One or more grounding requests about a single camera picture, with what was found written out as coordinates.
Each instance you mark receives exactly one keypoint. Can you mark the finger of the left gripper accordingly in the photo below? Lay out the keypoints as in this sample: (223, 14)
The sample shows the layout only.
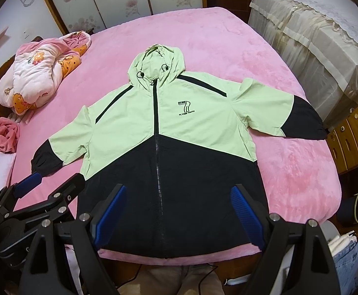
(9, 195)
(57, 203)

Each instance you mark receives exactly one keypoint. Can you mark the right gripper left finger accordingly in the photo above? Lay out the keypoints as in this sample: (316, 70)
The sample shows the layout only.
(46, 269)

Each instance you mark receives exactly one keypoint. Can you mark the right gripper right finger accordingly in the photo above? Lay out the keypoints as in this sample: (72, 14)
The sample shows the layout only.
(312, 269)

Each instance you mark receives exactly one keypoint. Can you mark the green and black hooded jacket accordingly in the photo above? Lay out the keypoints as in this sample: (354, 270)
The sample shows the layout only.
(179, 142)

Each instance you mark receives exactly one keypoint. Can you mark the folded blue jeans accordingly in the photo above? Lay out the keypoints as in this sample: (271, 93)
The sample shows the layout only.
(344, 251)

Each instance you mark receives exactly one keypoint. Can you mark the black round container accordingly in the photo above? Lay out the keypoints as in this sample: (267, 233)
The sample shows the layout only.
(347, 213)

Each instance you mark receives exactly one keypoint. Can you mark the wooden drawer cabinet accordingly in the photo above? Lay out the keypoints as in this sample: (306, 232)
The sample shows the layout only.
(343, 143)

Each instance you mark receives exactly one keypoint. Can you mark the pink floral folded quilt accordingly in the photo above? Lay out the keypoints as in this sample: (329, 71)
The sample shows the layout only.
(38, 69)

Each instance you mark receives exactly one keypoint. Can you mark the beige lace covered furniture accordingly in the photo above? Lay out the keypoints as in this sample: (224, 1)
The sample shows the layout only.
(318, 40)

